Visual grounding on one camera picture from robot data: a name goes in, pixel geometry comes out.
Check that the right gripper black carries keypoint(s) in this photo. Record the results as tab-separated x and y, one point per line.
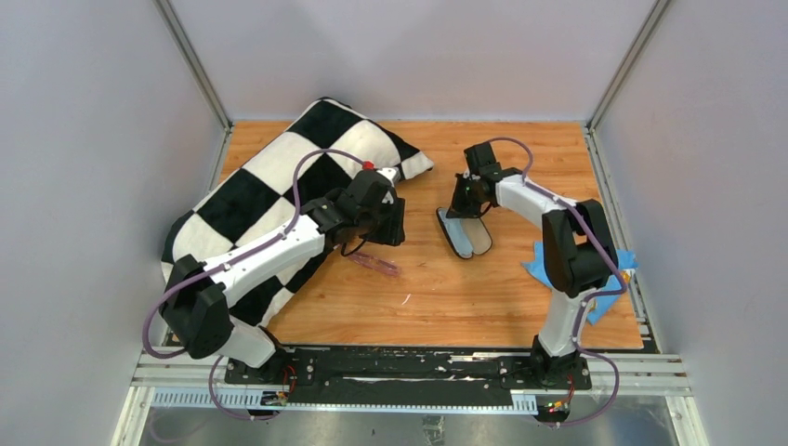
458	208

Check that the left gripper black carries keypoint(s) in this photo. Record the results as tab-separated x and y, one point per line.
393	232

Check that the pink transparent sunglasses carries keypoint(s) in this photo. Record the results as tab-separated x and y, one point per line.
376	264

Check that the black glasses case beige lining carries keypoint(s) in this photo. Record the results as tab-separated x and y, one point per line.
479	236

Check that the light blue cleaning cloth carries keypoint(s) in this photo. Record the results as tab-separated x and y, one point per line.
458	236

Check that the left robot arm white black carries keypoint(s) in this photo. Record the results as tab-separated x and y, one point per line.
200	294

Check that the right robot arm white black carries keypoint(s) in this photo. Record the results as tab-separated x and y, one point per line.
579	255

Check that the black white checkered pillow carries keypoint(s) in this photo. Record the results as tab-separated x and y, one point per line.
318	152

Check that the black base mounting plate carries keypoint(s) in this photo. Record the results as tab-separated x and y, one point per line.
405	376

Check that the blue patterned cloth bag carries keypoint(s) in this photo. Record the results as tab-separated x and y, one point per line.
627	264

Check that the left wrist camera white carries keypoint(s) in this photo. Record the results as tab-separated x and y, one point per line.
391	176

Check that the aluminium frame rail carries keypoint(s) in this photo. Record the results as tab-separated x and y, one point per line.
180	382

